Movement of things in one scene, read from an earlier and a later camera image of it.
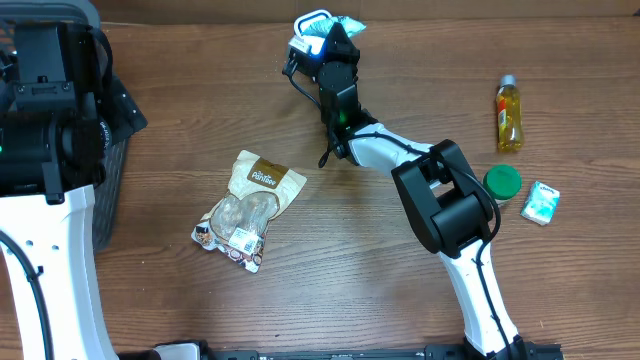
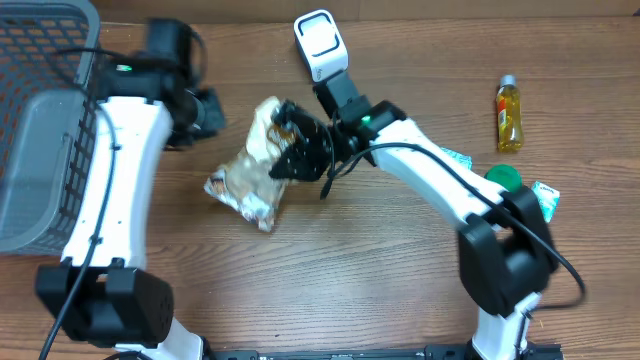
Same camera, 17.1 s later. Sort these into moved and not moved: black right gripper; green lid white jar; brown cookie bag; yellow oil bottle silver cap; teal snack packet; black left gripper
Moved: black right gripper; black left gripper; brown cookie bag; teal snack packet
Not moved: green lid white jar; yellow oil bottle silver cap
